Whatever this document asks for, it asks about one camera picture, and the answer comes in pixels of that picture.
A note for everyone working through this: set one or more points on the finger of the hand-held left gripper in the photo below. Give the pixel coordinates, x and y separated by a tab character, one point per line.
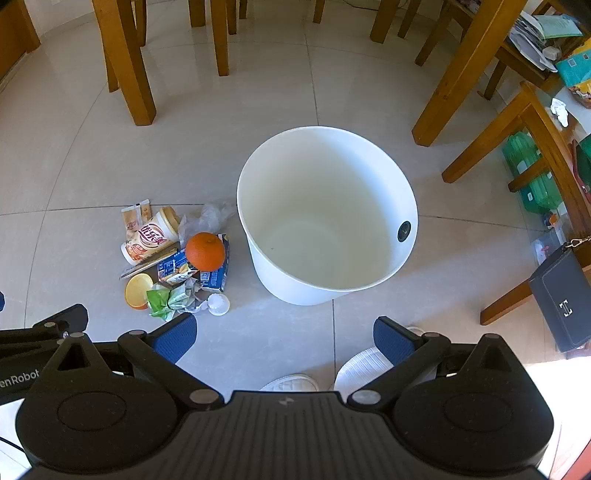
69	318

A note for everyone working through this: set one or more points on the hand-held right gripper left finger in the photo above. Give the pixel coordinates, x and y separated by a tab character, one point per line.
178	337

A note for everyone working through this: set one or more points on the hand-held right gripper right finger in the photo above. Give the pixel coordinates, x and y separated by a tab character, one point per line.
392	339

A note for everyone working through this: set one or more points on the green leaf scrap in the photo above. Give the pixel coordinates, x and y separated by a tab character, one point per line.
161	302

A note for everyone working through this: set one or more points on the small white round cap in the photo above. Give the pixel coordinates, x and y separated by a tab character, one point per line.
218	304

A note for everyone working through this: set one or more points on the blue carton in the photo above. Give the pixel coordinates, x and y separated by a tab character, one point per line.
214	279

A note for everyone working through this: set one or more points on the brown straw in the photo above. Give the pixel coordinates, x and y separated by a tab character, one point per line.
143	267

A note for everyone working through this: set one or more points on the orange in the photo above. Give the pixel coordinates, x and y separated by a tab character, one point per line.
205	251

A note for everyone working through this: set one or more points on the milk tea paper cup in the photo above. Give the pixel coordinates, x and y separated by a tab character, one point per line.
147	237

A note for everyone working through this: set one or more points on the beige powder sachet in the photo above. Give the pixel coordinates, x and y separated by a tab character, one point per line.
131	219

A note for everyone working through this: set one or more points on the white plastic bin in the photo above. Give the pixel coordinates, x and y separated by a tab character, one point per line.
323	230

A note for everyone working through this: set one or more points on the white shoe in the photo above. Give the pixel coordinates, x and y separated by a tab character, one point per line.
288	383

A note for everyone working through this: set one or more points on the black handbag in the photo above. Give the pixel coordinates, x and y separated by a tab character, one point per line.
561	300

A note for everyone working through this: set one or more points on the clear plastic box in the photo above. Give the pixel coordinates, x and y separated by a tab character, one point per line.
549	247

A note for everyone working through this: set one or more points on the green bottle pack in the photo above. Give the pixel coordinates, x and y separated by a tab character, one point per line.
521	157

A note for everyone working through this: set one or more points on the wooden chair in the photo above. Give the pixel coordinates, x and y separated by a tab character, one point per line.
383	18
112	74
441	34
547	134
219	41

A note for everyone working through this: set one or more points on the wooden table leg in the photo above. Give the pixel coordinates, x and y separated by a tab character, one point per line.
129	60
461	78

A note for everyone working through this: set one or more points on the crumpled white tissue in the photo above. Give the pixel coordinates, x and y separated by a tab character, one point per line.
559	110

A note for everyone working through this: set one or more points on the wooden cabinet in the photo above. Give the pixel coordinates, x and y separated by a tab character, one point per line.
16	32

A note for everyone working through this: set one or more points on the orange printed packet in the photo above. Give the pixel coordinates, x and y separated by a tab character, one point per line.
582	96

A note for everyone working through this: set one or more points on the teal tissue pack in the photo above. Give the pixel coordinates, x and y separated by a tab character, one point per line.
575	69

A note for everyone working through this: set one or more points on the stack of papers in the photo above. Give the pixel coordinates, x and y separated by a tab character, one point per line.
531	37

